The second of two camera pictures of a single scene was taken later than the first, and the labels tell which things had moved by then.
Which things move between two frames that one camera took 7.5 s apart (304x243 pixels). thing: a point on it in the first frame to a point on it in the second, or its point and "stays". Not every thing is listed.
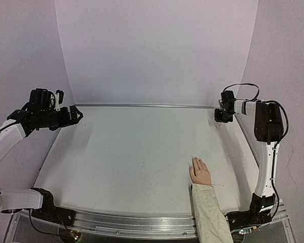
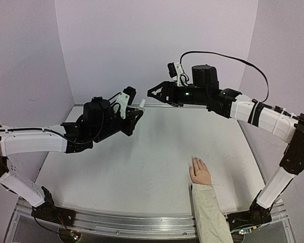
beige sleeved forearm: (212, 225) stays
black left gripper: (67, 121) to (132, 121)
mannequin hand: (199, 172) stays
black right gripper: (222, 117) to (169, 93)
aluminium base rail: (179, 226) stays
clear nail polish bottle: (218, 125) to (141, 107)
